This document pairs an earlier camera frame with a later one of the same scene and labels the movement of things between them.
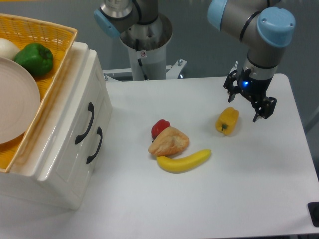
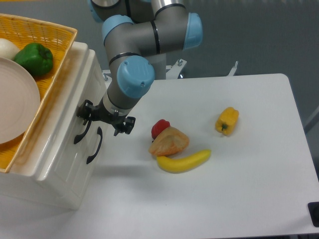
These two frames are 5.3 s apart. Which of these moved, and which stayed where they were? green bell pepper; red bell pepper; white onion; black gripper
Moved: black gripper
Stayed: red bell pepper; white onion; green bell pepper
